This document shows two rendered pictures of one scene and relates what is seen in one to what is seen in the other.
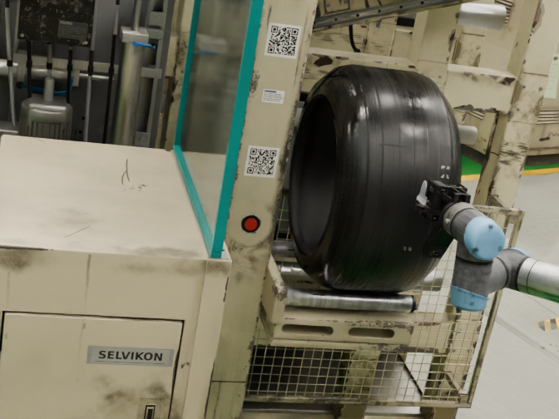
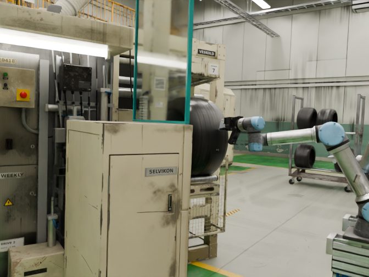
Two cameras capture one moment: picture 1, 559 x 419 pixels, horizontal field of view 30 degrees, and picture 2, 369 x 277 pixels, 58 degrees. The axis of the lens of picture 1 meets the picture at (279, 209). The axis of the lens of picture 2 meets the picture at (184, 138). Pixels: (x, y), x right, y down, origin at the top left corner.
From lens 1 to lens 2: 0.93 m
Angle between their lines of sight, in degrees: 25
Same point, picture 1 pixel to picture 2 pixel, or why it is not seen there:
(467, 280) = (256, 139)
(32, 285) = (121, 140)
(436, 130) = (216, 109)
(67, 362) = (137, 177)
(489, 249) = (261, 125)
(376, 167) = (202, 120)
